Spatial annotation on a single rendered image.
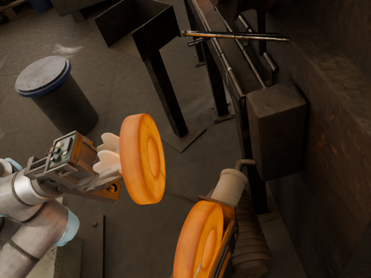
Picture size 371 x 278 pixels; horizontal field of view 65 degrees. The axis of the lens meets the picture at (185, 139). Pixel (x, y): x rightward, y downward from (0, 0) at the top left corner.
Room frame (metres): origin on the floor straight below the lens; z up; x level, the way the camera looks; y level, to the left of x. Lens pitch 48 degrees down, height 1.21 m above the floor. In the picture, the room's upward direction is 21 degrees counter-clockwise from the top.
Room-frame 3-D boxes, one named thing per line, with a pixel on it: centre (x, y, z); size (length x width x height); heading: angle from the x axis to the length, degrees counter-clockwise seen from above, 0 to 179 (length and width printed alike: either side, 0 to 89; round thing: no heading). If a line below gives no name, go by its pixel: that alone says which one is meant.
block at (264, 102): (0.38, -0.19, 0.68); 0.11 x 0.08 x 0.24; 84
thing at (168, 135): (1.15, 0.02, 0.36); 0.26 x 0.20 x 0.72; 29
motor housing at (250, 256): (0.31, -0.03, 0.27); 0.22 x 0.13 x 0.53; 174
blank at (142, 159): (0.33, 0.08, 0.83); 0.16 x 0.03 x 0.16; 165
